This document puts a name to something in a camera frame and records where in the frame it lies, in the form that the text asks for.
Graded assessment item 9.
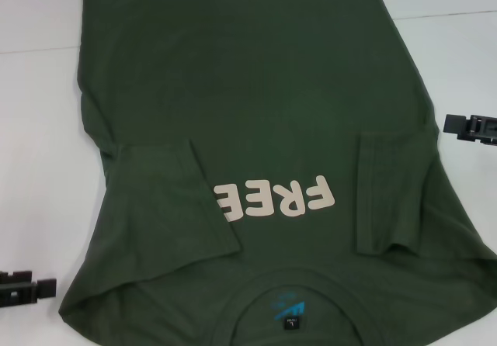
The dark green FREE! t-shirt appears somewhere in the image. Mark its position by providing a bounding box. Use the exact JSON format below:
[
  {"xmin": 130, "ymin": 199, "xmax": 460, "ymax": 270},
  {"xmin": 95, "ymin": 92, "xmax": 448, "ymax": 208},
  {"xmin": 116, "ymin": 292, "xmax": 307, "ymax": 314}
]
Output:
[{"xmin": 54, "ymin": 0, "xmax": 497, "ymax": 346}]

